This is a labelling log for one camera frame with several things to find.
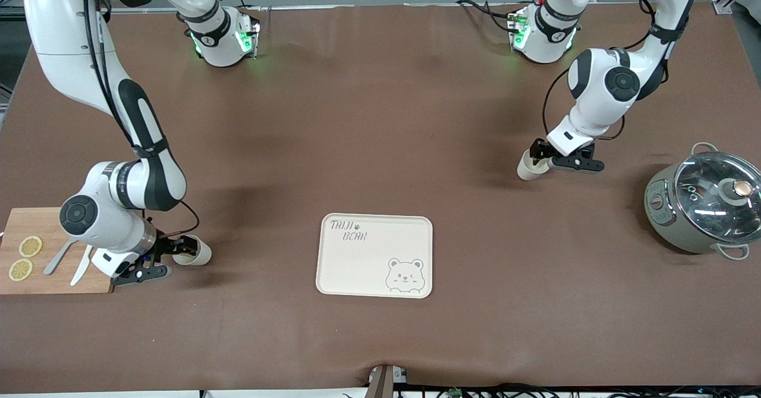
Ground white plastic cup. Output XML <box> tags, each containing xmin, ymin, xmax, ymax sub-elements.
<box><xmin>517</xmin><ymin>148</ymin><xmax>551</xmax><ymax>182</ymax></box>
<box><xmin>172</xmin><ymin>239</ymin><xmax>213</xmax><ymax>267</ymax></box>

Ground cream bear print tray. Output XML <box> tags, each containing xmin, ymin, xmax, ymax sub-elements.
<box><xmin>315</xmin><ymin>213</ymin><xmax>434</xmax><ymax>299</ymax></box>

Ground white plastic knife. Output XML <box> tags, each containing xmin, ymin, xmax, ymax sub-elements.
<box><xmin>70</xmin><ymin>245</ymin><xmax>95</xmax><ymax>287</ymax></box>

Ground grey plastic knife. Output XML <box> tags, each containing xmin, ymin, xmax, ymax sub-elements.
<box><xmin>43</xmin><ymin>236</ymin><xmax>79</xmax><ymax>276</ymax></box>

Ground wooden cutting board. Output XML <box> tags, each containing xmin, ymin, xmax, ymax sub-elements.
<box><xmin>0</xmin><ymin>208</ymin><xmax>115</xmax><ymax>295</ymax></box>

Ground grey-green electric pot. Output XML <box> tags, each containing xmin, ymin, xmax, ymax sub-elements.
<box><xmin>644</xmin><ymin>142</ymin><xmax>761</xmax><ymax>261</ymax></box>

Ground glass pot lid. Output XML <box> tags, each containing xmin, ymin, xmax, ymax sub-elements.
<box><xmin>674</xmin><ymin>152</ymin><xmax>761</xmax><ymax>246</ymax></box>

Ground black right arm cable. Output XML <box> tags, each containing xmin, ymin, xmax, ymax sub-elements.
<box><xmin>82</xmin><ymin>0</ymin><xmax>202</xmax><ymax>238</ymax></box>

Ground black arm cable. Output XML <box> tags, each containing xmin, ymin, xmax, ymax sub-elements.
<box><xmin>82</xmin><ymin>0</ymin><xmax>202</xmax><ymax>238</ymax></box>
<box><xmin>541</xmin><ymin>0</ymin><xmax>693</xmax><ymax>144</ymax></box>

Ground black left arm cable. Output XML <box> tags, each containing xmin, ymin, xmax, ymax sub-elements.
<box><xmin>541</xmin><ymin>0</ymin><xmax>693</xmax><ymax>144</ymax></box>

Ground black left base cable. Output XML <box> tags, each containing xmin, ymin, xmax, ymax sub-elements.
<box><xmin>455</xmin><ymin>0</ymin><xmax>519</xmax><ymax>33</ymax></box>

